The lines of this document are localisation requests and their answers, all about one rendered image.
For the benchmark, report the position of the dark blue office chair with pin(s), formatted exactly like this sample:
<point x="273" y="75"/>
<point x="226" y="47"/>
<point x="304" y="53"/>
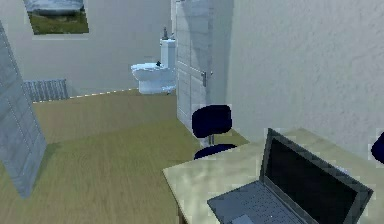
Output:
<point x="211" y="121"/>

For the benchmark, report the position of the white toilet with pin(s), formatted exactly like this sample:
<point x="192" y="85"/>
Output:
<point x="156" y="75"/>

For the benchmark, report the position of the white room door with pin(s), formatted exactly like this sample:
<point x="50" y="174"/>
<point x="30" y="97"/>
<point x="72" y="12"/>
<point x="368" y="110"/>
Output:
<point x="191" y="60"/>

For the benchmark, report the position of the pale green desk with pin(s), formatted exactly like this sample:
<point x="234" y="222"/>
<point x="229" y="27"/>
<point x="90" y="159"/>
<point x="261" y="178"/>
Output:
<point x="206" y="180"/>

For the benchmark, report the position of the grey soap bottle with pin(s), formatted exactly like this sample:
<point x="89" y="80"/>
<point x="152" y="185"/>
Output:
<point x="165" y="33"/>

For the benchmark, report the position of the grey laptop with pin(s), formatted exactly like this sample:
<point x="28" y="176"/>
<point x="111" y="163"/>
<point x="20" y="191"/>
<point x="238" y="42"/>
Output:
<point x="300" y="186"/>

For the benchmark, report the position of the grey striped bath mat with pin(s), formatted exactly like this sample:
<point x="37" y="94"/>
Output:
<point x="46" y="90"/>

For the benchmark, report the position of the framed landscape picture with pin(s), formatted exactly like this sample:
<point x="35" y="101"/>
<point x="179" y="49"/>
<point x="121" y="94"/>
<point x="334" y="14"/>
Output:
<point x="58" y="18"/>

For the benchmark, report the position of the grey room door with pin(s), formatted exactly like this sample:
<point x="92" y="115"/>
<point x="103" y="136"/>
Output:
<point x="16" y="126"/>

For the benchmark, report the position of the dark blue round object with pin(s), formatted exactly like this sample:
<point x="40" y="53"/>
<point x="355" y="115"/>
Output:
<point x="378" y="149"/>

